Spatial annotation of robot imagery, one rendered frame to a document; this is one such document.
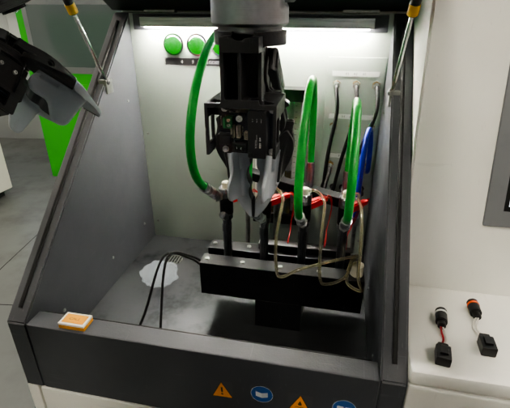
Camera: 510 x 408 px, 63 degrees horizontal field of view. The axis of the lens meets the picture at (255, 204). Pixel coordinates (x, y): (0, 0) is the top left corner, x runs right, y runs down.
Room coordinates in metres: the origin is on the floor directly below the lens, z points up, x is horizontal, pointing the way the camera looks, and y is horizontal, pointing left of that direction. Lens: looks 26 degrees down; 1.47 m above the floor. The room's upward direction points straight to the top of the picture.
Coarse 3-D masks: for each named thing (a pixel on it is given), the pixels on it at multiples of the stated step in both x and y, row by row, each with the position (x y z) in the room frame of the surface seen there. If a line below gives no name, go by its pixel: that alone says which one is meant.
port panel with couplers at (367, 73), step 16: (336, 64) 1.00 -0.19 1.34; (352, 64) 0.99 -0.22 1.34; (368, 64) 0.98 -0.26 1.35; (384, 64) 0.98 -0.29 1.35; (336, 80) 0.99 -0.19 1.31; (352, 80) 0.99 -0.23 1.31; (368, 80) 0.98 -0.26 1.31; (352, 96) 0.99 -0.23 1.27; (368, 96) 0.98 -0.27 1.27; (368, 112) 0.98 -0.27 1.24; (336, 128) 0.97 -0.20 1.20; (336, 144) 0.99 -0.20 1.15; (336, 160) 0.99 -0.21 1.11; (320, 176) 1.00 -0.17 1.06; (368, 176) 0.98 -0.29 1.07
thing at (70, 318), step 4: (68, 316) 0.58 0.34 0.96; (72, 316) 0.58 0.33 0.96; (76, 316) 0.58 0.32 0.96; (80, 316) 0.58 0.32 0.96; (84, 316) 0.58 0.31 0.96; (64, 320) 0.57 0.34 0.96; (68, 320) 0.57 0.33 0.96; (72, 320) 0.57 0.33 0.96; (76, 320) 0.57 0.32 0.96; (80, 320) 0.57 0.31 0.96; (84, 320) 0.57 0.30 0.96; (92, 320) 0.58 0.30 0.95; (80, 324) 0.56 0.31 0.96; (88, 324) 0.57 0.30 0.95; (64, 328) 0.56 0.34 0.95; (68, 328) 0.56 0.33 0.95; (72, 328) 0.56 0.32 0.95; (76, 328) 0.56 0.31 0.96; (80, 328) 0.56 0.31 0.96; (84, 328) 0.56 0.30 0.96
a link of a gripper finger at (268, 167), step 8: (264, 160) 0.45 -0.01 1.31; (272, 160) 0.44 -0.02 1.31; (264, 168) 0.45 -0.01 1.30; (272, 168) 0.44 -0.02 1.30; (264, 176) 0.42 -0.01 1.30; (272, 176) 0.44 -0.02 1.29; (264, 184) 0.41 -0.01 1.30; (272, 184) 0.44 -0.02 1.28; (264, 192) 0.40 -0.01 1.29; (272, 192) 0.44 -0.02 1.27; (256, 200) 0.45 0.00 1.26; (264, 200) 0.41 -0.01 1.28; (256, 208) 0.45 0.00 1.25; (264, 208) 0.45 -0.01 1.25; (256, 216) 0.45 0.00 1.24
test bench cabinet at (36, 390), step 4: (28, 384) 0.58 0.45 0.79; (32, 384) 0.58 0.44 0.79; (32, 388) 0.58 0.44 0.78; (36, 388) 0.58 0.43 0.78; (40, 388) 0.58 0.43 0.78; (32, 392) 0.58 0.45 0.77; (36, 392) 0.58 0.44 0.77; (40, 392) 0.58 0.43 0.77; (32, 396) 0.58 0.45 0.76; (36, 396) 0.58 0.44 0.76; (40, 396) 0.58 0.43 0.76; (36, 400) 0.58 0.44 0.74; (40, 400) 0.58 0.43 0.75; (44, 400) 0.58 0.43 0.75; (36, 404) 0.58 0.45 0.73; (40, 404) 0.58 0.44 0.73; (44, 404) 0.58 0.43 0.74
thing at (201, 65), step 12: (204, 48) 0.69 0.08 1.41; (204, 60) 0.67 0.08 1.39; (192, 84) 0.63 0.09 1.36; (192, 96) 0.62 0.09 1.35; (192, 108) 0.61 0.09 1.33; (192, 120) 0.60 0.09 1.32; (192, 132) 0.59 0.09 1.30; (192, 144) 0.59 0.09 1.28; (192, 156) 0.59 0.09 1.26; (192, 168) 0.59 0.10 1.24
